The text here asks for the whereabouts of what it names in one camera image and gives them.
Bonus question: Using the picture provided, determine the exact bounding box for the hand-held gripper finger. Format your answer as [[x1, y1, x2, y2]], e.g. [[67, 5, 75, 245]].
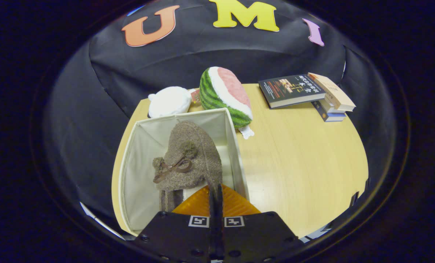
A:
[[217, 184, 305, 263], [134, 185, 217, 263]]

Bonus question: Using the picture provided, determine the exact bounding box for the brown fuzzy shoe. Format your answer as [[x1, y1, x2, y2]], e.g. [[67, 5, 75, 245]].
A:
[[152, 121, 224, 213]]

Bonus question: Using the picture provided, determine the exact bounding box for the cream fabric storage box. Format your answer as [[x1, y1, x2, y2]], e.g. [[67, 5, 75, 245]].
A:
[[118, 107, 250, 236]]

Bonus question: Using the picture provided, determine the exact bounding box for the white plush toy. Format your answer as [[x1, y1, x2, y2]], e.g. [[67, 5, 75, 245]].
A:
[[148, 86, 200, 118]]

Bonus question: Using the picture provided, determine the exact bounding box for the watermelon slice plush toy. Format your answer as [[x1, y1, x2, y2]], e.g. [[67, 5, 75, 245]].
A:
[[199, 66, 255, 140]]

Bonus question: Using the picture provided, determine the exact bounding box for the black cover book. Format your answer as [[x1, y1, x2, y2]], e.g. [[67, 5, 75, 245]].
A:
[[258, 75, 327, 110]]

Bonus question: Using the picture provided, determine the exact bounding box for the blue cover book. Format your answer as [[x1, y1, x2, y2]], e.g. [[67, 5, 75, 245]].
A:
[[311, 100, 347, 122]]

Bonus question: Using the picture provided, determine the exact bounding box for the beige cover book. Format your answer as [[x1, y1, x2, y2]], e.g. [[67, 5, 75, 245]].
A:
[[307, 72, 357, 112]]

